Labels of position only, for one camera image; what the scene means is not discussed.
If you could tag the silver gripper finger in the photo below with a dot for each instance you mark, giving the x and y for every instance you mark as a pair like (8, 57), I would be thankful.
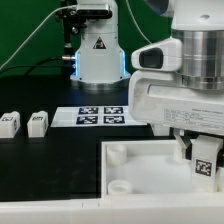
(220, 159)

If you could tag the white square tabletop tray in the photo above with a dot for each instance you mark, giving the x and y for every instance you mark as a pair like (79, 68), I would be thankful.
(146, 168)

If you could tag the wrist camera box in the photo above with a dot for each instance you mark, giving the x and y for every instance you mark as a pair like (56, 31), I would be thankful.
(163, 56)

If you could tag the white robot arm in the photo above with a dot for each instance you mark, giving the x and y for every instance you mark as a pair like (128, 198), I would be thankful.
(199, 25)

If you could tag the white marker sheet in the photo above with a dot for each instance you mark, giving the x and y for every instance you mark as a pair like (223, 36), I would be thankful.
(91, 116)

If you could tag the black camera stand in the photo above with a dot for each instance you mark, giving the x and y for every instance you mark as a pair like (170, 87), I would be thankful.
(72, 25)

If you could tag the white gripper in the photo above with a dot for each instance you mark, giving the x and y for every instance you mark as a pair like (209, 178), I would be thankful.
(160, 98)

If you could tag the white L-shaped fence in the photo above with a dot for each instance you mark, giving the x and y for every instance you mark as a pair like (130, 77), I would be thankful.
(204, 208)

